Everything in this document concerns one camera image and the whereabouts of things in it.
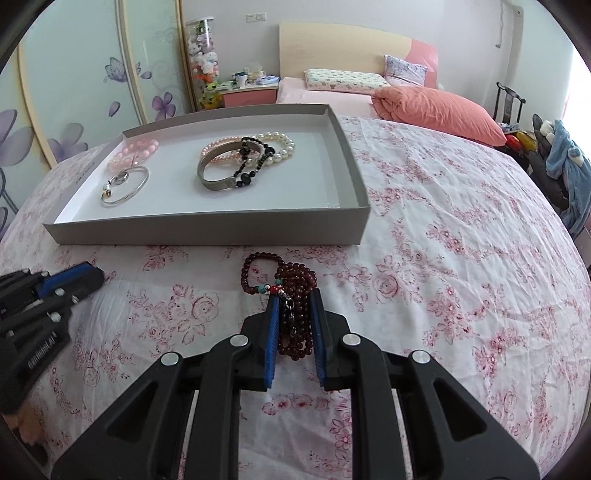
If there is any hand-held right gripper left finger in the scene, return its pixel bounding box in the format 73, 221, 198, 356
51, 295, 282, 480

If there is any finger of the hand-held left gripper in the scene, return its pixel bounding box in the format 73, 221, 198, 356
0, 262, 95, 301
28, 268, 105, 333

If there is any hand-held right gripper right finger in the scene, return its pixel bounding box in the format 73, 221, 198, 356
310, 288, 541, 480

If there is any dark red bead necklace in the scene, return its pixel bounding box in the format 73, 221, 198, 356
240, 251, 319, 358

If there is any thin silver bangle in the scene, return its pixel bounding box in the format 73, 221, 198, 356
100, 165, 151, 208

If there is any grey cardboard tray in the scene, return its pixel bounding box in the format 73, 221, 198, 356
42, 104, 371, 246

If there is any wide silver bangle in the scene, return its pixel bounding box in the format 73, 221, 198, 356
197, 143, 264, 191

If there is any black bead bracelet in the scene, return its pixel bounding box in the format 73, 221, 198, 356
231, 135, 276, 188

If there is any pink pearl necklace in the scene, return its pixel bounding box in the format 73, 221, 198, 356
202, 136, 259, 162

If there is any person's left hand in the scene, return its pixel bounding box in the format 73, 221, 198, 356
0, 408, 35, 444

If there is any floral bed sheet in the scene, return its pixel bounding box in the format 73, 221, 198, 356
0, 115, 591, 480

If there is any flower print wardrobe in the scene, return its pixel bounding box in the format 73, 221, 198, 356
0, 0, 195, 241

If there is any pink bed sheet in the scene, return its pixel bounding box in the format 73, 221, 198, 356
276, 77, 384, 121

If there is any pink nightstand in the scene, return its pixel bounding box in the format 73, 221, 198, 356
219, 85, 280, 110

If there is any clear tube of plush toys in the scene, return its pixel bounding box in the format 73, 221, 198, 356
185, 17, 221, 112

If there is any coral duvet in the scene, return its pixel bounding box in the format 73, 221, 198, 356
372, 86, 508, 147

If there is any cartoon print pillow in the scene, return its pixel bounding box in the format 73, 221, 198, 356
304, 68, 389, 95

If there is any dark padded chair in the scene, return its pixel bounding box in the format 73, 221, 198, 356
529, 114, 568, 208

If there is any purple floral pillow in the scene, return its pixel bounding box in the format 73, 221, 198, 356
384, 54, 428, 87

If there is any red and yellow toy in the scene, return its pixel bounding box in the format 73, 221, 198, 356
505, 130, 539, 153

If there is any cream and pink headboard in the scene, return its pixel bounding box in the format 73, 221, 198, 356
278, 22, 439, 88

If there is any black wooden chair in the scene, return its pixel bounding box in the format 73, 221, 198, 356
495, 82, 527, 125

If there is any blue plush garment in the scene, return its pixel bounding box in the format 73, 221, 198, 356
545, 120, 591, 232

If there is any pink bead bracelet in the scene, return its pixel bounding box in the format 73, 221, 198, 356
107, 138, 160, 171

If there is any white pearl bracelet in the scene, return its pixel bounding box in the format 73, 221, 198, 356
252, 131, 295, 163

